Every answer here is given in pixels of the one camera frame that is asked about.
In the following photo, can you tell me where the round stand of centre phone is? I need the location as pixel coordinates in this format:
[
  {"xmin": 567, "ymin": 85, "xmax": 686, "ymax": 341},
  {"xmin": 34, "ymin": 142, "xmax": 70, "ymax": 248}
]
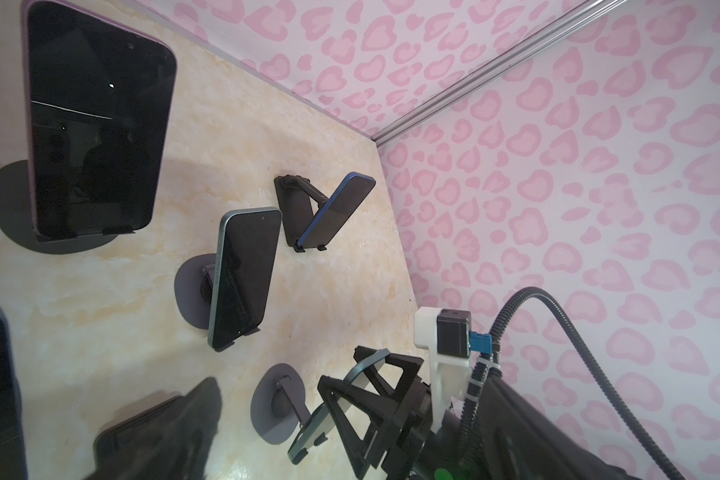
[{"xmin": 174, "ymin": 254, "xmax": 216, "ymax": 330}]

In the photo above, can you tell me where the round stand of phone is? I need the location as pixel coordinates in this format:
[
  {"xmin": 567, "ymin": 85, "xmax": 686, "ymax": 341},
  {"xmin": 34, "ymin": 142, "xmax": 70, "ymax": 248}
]
[
  {"xmin": 174, "ymin": 254, "xmax": 216, "ymax": 330},
  {"xmin": 0, "ymin": 160, "xmax": 117, "ymax": 255}
]

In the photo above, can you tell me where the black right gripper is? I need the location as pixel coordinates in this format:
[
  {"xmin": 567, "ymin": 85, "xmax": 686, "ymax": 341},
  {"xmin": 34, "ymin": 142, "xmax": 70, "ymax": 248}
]
[{"xmin": 318, "ymin": 346, "xmax": 631, "ymax": 479}]

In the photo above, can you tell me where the centre silver-edged black phone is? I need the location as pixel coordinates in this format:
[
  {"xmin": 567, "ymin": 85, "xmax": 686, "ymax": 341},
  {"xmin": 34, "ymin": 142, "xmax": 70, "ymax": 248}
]
[{"xmin": 208, "ymin": 207, "xmax": 282, "ymax": 352}]

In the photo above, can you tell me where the black right corrugated cable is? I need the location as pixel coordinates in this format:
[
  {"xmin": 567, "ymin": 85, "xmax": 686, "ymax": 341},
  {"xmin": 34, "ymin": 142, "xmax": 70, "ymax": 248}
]
[{"xmin": 455, "ymin": 286, "xmax": 688, "ymax": 480}]

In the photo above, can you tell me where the round stand of back phone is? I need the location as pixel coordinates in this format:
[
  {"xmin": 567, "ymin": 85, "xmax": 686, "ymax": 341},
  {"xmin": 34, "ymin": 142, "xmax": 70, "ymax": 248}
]
[{"xmin": 0, "ymin": 160, "xmax": 117, "ymax": 255}]

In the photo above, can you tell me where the grey round stand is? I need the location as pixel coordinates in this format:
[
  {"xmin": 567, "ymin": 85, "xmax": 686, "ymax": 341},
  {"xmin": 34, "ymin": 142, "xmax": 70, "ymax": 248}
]
[{"xmin": 250, "ymin": 363, "xmax": 311, "ymax": 445}]

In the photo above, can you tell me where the black folding stand back right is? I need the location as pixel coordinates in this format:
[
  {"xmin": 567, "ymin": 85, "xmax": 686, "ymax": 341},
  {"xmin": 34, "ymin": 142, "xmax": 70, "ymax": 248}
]
[{"xmin": 274, "ymin": 174, "xmax": 328, "ymax": 253}]

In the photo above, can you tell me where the right corner aluminium profile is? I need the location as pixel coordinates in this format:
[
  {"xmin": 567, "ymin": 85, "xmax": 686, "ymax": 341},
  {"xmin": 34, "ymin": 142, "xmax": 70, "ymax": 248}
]
[{"xmin": 370, "ymin": 0, "xmax": 625, "ymax": 148}]

